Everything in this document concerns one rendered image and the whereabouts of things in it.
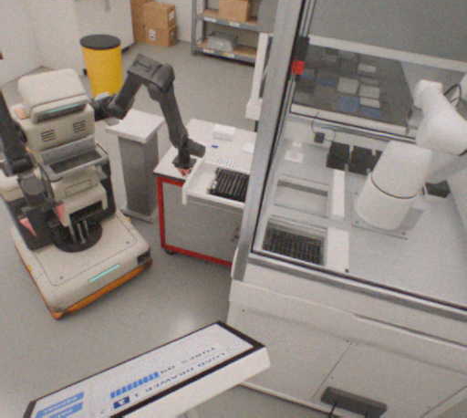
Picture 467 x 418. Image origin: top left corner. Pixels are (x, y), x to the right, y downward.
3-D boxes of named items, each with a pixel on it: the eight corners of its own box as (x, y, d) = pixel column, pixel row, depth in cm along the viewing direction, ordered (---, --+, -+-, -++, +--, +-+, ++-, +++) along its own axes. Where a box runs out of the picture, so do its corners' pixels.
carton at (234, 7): (217, 18, 484) (219, -5, 466) (224, 13, 508) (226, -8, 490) (244, 23, 477) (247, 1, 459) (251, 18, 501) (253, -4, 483)
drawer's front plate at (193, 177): (181, 204, 160) (181, 186, 153) (202, 169, 182) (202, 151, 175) (185, 205, 160) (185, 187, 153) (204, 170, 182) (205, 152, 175)
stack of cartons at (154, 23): (120, 37, 550) (114, -22, 496) (131, 32, 574) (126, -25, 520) (169, 48, 536) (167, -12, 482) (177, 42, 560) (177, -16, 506)
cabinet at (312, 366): (213, 384, 177) (226, 304, 126) (254, 240, 255) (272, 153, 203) (399, 445, 165) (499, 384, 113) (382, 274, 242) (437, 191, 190)
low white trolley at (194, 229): (159, 256, 235) (152, 171, 186) (190, 199, 282) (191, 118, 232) (240, 279, 227) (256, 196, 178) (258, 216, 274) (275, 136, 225)
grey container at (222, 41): (206, 47, 515) (207, 36, 504) (212, 42, 538) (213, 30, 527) (231, 53, 509) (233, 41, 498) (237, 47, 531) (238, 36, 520)
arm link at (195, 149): (179, 125, 147) (170, 141, 144) (202, 132, 144) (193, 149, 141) (186, 140, 158) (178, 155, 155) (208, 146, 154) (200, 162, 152)
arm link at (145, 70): (140, 42, 106) (124, 66, 103) (177, 69, 111) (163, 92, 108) (117, 93, 146) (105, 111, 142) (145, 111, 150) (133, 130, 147)
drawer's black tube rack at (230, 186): (205, 199, 162) (206, 188, 158) (216, 176, 175) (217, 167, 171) (251, 210, 159) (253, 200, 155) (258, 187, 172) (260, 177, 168)
